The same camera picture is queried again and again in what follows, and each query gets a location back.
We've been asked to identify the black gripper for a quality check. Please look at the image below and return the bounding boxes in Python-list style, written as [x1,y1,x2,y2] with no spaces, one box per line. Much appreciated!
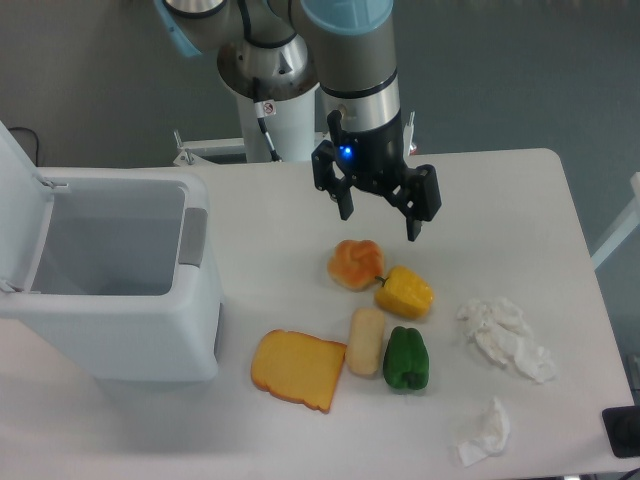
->
[311,109,442,242]

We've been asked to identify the pale oblong bread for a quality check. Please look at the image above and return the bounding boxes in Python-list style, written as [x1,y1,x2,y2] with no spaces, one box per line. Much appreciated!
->
[345,308,385,376]

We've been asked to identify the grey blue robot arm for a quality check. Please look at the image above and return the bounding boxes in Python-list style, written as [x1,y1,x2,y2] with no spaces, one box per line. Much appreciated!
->
[156,1,441,239]

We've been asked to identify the round orange bread roll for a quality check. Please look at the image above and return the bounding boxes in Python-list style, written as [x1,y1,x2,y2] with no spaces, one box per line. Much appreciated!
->
[327,240,385,291]

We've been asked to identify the yellow bell pepper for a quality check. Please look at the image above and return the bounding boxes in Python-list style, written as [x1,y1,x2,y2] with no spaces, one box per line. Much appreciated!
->
[374,265,434,320]

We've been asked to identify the green bell pepper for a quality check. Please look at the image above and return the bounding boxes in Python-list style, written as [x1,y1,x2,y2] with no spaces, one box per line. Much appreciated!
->
[383,326,430,391]

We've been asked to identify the large crumpled white tissue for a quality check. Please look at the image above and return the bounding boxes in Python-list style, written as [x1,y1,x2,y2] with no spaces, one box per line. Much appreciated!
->
[456,297,557,384]

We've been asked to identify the yellow toast slice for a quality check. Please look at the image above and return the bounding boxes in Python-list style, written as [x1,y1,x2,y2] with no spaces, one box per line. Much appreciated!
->
[250,330,346,413]

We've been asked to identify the small crumpled white tissue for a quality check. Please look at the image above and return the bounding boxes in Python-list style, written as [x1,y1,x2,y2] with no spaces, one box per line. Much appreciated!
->
[456,397,511,467]

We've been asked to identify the white open trash bin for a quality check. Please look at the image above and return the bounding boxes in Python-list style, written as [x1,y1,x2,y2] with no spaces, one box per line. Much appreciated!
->
[1,131,223,382]

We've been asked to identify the black device at edge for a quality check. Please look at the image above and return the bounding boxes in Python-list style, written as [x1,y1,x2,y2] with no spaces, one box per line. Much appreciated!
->
[602,406,639,458]

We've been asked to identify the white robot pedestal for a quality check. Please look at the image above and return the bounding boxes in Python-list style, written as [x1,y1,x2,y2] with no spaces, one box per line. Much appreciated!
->
[172,79,416,167]

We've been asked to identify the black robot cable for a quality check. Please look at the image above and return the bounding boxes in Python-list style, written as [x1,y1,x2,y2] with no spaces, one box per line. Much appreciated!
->
[251,77,284,163]

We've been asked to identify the white frame at right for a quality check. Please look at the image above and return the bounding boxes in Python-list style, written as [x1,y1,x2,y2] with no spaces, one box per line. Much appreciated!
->
[591,172,640,270]

